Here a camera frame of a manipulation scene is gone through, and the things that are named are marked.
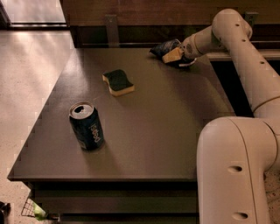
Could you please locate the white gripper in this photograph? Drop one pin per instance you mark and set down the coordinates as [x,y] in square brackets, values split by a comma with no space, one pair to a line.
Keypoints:
[186,48]

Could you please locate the green and yellow sponge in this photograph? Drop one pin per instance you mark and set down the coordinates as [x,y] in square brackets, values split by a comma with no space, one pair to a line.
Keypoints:
[118,83]

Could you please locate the left metal shelf bracket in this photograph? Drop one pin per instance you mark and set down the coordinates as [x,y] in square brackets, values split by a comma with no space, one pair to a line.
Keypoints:
[112,30]

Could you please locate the dark grey drawer cabinet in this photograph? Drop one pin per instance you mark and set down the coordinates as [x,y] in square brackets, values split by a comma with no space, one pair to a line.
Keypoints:
[146,170]

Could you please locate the right metal shelf bracket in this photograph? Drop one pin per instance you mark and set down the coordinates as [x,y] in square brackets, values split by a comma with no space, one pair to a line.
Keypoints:
[251,17]

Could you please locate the dark object at floor corner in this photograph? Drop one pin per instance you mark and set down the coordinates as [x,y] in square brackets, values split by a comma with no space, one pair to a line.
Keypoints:
[5,209]

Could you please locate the dark blue pepsi can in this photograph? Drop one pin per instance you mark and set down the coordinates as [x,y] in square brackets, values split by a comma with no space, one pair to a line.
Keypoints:
[86,126]

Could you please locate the wire basket with green item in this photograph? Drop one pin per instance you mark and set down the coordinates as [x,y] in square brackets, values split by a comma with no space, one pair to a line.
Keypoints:
[32,210]

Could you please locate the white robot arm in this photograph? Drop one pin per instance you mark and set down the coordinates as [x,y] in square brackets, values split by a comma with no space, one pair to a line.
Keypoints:
[233,153]

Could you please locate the metal shelf bracket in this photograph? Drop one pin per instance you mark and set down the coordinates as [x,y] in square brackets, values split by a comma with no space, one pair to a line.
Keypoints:
[112,30]
[251,17]

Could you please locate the blue chip bag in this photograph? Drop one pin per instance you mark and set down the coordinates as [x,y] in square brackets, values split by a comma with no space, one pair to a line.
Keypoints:
[161,49]

